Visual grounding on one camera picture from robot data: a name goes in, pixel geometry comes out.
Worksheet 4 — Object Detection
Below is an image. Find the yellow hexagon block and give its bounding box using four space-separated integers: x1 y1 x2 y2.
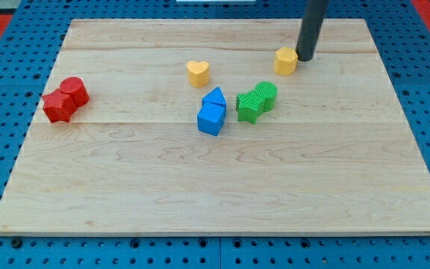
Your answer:
273 47 298 75

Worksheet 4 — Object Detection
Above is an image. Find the green cylinder block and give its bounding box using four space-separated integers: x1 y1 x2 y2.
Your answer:
255 81 278 112

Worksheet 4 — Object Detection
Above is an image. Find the yellow heart block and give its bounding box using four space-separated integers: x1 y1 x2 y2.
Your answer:
186 61 210 88

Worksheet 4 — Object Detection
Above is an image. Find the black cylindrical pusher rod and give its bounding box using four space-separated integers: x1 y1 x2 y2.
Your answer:
296 0 329 62

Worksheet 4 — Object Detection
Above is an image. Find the red star block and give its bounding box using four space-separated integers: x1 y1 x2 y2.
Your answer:
42 89 77 123

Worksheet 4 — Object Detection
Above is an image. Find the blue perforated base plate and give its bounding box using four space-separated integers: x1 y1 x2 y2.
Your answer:
0 0 430 268

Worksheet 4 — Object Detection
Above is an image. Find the red cylinder block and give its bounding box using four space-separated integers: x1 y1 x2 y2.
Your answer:
59 77 90 108

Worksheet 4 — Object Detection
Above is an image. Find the green star block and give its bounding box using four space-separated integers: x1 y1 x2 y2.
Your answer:
236 90 264 124

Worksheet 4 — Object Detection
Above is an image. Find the light wooden board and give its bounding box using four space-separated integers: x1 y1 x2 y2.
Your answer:
0 19 430 237

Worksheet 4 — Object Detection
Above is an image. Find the blue cube block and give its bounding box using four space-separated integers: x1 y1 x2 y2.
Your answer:
197 102 226 136

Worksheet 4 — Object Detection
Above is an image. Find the blue triangle block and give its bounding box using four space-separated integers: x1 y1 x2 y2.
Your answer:
202 87 227 108

